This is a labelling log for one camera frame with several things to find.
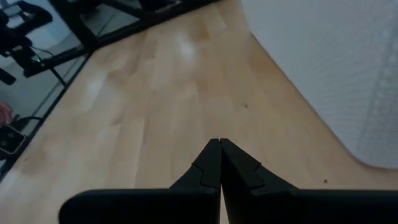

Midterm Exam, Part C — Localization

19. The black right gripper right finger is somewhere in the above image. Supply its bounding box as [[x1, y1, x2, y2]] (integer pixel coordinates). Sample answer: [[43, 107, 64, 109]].
[[220, 138, 398, 224]]

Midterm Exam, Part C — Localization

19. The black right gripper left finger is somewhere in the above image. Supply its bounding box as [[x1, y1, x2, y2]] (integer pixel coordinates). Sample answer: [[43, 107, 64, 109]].
[[58, 138, 222, 224]]

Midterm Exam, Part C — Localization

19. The white perforated plastic laundry basket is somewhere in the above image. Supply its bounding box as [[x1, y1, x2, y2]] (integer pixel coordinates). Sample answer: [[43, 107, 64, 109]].
[[240, 0, 398, 170]]

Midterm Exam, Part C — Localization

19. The pink item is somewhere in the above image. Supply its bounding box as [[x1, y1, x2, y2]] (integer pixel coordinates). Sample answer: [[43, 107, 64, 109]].
[[0, 101, 14, 126]]

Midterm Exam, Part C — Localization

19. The black table camera cable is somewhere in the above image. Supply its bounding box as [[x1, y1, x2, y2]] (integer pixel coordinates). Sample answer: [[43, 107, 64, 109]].
[[12, 115, 44, 133]]

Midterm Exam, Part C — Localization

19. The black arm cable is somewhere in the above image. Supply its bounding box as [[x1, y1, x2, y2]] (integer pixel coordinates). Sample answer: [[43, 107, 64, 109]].
[[29, 45, 68, 90]]

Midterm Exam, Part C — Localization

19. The black aluminium rig frame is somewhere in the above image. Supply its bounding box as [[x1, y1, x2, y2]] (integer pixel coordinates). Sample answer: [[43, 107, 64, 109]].
[[0, 0, 224, 184]]

